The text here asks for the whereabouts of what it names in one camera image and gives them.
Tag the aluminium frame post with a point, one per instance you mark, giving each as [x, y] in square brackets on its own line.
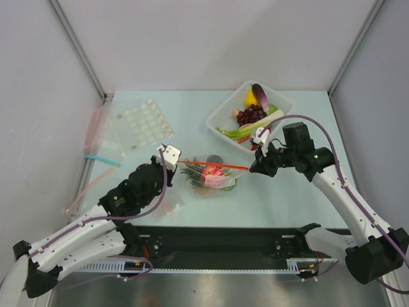
[357, 44]
[74, 42]

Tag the red toy apple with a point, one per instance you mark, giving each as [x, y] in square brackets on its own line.
[212, 176]

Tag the yellow toy pear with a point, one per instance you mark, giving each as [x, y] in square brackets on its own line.
[250, 99]

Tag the clear cream-dotted zip bag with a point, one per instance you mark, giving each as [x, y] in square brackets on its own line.
[138, 123]

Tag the right aluminium frame post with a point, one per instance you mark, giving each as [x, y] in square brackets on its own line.
[357, 44]

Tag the purple toy eggplant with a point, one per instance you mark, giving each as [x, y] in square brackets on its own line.
[261, 97]

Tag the dark toy grapes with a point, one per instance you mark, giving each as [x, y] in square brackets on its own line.
[250, 115]

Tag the slotted white cable duct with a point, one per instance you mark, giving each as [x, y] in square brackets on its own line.
[128, 266]

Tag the left aluminium frame post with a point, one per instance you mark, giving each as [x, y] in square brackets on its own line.
[74, 42]

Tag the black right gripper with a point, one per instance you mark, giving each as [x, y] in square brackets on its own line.
[266, 160]

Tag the white perforated plastic basket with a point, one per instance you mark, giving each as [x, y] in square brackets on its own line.
[222, 119]

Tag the green toy celery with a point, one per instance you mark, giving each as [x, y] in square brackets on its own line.
[242, 132]

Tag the orange toy pineapple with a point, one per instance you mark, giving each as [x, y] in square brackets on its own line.
[193, 175]

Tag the clear red-zipper zip bag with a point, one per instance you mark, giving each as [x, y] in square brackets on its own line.
[201, 160]

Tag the clear pink-dotted zip bag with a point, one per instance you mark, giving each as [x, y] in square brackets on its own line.
[169, 207]

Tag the white toy radish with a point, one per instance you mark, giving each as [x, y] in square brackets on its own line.
[265, 121]

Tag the beige toy garlic bulb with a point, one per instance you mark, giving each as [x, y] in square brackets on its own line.
[235, 113]

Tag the red toy chili pepper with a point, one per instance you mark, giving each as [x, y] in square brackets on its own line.
[260, 137]

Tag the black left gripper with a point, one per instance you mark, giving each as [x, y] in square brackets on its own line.
[170, 173]

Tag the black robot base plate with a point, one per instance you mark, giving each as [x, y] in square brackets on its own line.
[196, 244]

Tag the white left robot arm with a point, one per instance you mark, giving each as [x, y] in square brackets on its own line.
[103, 231]

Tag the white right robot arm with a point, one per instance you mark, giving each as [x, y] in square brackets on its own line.
[374, 248]

